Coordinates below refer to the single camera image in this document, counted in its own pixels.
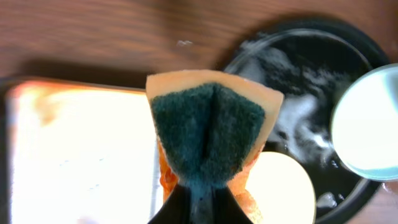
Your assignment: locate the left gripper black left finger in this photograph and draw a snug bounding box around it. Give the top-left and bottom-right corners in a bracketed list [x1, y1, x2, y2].
[148, 184, 191, 224]

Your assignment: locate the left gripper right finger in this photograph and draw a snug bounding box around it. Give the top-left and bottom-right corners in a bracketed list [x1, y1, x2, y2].
[212, 187, 252, 224]

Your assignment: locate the yellow plate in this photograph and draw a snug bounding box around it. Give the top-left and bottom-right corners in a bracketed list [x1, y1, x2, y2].
[246, 152, 316, 224]

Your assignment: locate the green yellow sponge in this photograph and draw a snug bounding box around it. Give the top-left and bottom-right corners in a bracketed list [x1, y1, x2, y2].
[146, 70, 284, 223]

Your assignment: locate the light blue plate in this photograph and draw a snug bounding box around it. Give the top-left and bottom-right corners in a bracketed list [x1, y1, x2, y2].
[331, 63, 397, 182]

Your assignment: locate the round black tray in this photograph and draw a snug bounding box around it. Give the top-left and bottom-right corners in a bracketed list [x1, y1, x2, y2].
[224, 17, 389, 223]

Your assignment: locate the small rectangular black tray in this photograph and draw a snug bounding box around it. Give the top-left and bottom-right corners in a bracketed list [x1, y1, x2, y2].
[0, 76, 162, 224]

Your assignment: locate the stained white cloth pad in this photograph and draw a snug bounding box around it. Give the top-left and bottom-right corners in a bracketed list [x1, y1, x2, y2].
[6, 80, 164, 224]

